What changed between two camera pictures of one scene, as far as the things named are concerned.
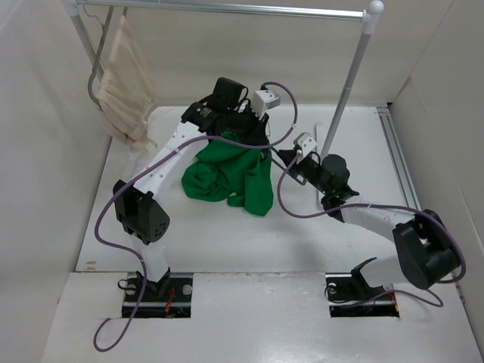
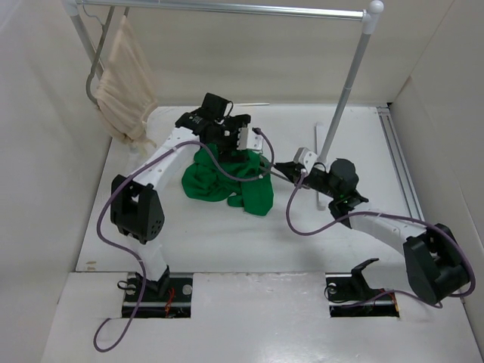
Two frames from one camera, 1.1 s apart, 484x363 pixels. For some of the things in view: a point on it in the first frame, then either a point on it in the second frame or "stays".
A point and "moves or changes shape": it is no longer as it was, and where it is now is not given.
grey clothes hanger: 278,157 moves or changes shape
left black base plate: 175,302 stays
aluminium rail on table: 398,157 stays
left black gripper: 258,134 to 226,153
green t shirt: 242,175 stays
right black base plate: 350,295 stays
